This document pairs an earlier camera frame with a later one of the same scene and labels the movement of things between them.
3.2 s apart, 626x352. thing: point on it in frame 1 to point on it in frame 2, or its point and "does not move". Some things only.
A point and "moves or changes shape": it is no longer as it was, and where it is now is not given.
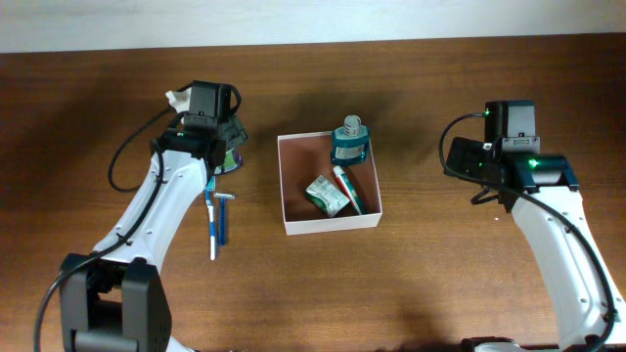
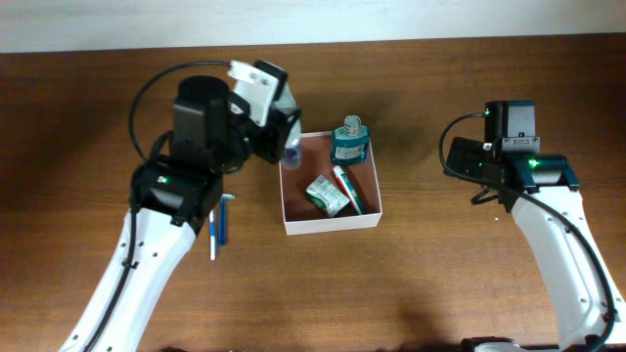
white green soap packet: x=326 y=197 does not move
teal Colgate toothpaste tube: x=348 y=189 does not move
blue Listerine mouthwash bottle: x=350 y=142 does not move
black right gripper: x=464 y=155 does not move
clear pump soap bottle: x=231 y=162 moves or changes shape
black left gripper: x=236 y=132 to x=272 y=135
